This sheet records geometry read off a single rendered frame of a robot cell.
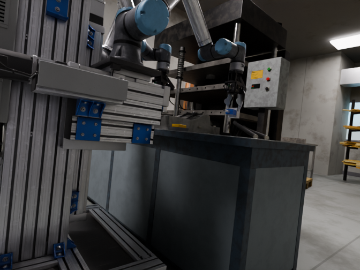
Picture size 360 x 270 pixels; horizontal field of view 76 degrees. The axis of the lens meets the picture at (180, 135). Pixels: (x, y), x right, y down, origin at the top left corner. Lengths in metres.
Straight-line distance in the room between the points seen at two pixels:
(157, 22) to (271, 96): 1.31
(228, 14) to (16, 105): 1.85
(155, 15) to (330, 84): 7.43
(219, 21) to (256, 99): 0.81
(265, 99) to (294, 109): 6.31
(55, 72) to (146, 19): 0.36
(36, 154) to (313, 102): 7.72
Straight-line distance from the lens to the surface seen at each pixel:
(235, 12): 2.30
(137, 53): 1.01
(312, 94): 8.22
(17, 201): 1.10
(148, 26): 0.91
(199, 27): 1.32
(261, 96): 2.07
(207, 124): 1.67
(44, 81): 0.75
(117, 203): 1.96
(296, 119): 8.26
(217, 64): 2.40
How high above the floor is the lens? 0.79
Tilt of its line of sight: 1 degrees down
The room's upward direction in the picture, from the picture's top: 6 degrees clockwise
